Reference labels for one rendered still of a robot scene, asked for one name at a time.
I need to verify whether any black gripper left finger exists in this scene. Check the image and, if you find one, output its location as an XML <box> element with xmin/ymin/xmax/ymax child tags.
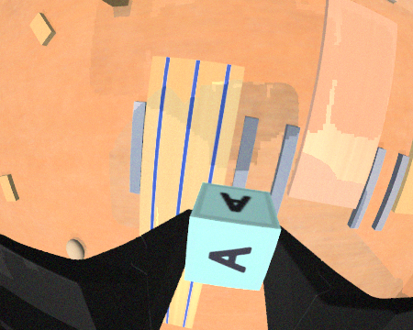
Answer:
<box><xmin>0</xmin><ymin>209</ymin><xmax>193</xmax><ymax>330</ymax></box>

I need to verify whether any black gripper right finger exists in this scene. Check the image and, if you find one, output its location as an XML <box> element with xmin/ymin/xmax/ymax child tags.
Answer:
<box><xmin>262</xmin><ymin>225</ymin><xmax>413</xmax><ymax>330</ymax></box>

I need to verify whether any light blue cube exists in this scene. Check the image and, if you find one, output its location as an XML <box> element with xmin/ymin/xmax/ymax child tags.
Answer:
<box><xmin>184</xmin><ymin>182</ymin><xmax>281</xmax><ymax>291</ymax></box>

